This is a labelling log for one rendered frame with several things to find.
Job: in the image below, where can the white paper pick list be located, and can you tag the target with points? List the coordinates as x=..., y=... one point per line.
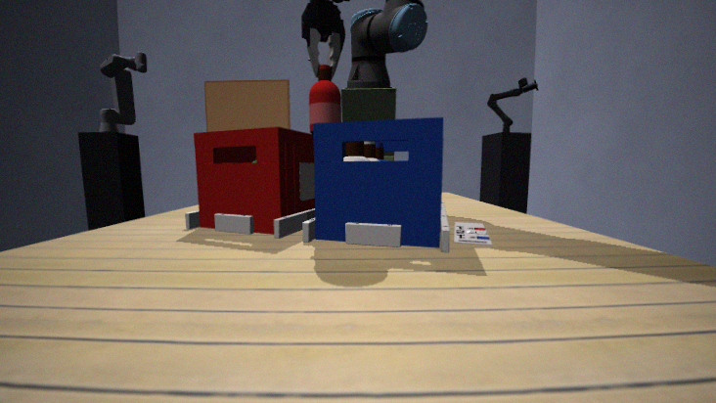
x=471, y=233

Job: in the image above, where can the white bottle with grey label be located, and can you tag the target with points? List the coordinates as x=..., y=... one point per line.
x=354, y=151
x=370, y=151

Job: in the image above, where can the red crate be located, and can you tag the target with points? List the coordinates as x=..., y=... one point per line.
x=278, y=184

